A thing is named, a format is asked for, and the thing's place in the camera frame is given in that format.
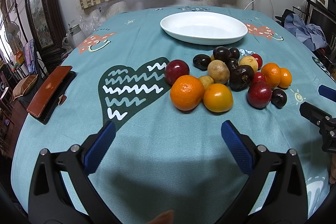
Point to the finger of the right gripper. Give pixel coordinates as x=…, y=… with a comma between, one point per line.
x=327, y=92
x=324, y=122

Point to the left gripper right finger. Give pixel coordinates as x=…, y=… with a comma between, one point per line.
x=286, y=201

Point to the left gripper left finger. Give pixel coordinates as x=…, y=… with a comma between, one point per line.
x=49, y=201

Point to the orange far right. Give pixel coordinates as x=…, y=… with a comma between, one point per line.
x=286, y=78

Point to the dark plum front right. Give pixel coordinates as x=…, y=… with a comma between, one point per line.
x=279, y=98

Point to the dark plum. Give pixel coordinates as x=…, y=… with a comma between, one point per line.
x=232, y=64
x=235, y=53
x=201, y=61
x=221, y=53
x=279, y=98

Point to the blue clothes pile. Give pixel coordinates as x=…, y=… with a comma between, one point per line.
x=310, y=35

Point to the orange middle right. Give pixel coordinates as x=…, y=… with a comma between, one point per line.
x=272, y=74

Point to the red plum front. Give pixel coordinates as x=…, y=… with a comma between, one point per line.
x=259, y=94

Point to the small red plum middle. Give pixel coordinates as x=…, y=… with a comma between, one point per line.
x=258, y=76

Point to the small red plum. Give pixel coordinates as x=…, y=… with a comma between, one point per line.
x=258, y=76
x=258, y=59

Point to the small red plum back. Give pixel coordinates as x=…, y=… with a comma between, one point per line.
x=258, y=59

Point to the yellow passion fruit back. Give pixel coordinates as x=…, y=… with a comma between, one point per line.
x=251, y=61

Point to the dark plum centre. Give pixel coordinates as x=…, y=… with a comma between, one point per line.
x=232, y=64

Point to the brown leather case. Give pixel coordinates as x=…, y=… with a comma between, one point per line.
x=47, y=97

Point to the dark plum back right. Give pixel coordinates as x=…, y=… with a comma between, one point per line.
x=235, y=53

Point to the yellow-orange persimmon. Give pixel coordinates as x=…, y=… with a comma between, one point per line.
x=218, y=98

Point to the brown passion fruit large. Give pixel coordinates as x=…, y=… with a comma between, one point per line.
x=218, y=71

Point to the dark plum top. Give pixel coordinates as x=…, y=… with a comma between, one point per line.
x=221, y=53

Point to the small yellow fruit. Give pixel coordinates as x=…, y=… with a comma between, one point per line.
x=206, y=81

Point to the dark plum left back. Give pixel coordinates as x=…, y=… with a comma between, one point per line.
x=201, y=61

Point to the white oval plate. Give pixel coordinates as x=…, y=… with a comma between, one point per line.
x=204, y=28

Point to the large front-left orange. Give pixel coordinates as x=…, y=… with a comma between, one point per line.
x=186, y=93

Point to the red plum left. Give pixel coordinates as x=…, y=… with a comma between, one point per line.
x=174, y=70

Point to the teal patterned tablecloth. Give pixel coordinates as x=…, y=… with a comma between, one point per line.
x=163, y=158

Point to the white kettle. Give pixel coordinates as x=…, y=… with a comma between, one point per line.
x=75, y=36

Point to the standing fan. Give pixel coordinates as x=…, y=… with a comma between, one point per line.
x=12, y=33

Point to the dark framed painting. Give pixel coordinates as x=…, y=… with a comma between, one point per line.
x=46, y=26

